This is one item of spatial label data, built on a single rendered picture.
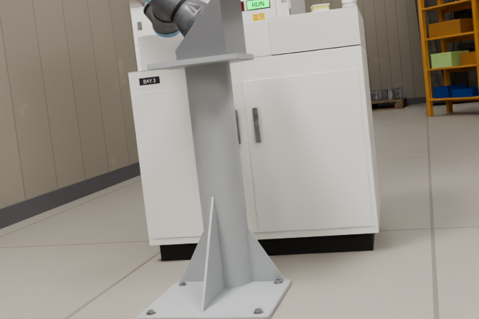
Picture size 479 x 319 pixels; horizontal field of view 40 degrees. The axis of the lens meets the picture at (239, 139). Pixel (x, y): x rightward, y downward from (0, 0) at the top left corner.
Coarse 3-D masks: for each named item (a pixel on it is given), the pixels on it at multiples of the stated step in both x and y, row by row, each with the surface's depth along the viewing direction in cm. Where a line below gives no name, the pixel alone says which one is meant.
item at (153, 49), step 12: (252, 24) 259; (264, 24) 258; (144, 36) 270; (156, 36) 269; (180, 36) 266; (252, 36) 260; (264, 36) 259; (144, 48) 270; (156, 48) 269; (168, 48) 268; (252, 48) 260; (264, 48) 259; (144, 60) 271; (156, 60) 270; (168, 60) 268
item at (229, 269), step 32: (160, 64) 218; (192, 64) 216; (224, 64) 226; (192, 96) 226; (224, 96) 226; (192, 128) 230; (224, 128) 226; (224, 160) 226; (224, 192) 227; (224, 224) 227; (192, 256) 241; (224, 256) 229; (256, 256) 232; (192, 288) 233; (224, 288) 229; (256, 288) 225; (288, 288) 226
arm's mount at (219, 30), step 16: (224, 0) 222; (240, 0) 242; (208, 16) 219; (224, 16) 221; (240, 16) 240; (192, 32) 222; (208, 32) 220; (224, 32) 219; (240, 32) 238; (192, 48) 222; (208, 48) 221; (224, 48) 219; (240, 48) 237
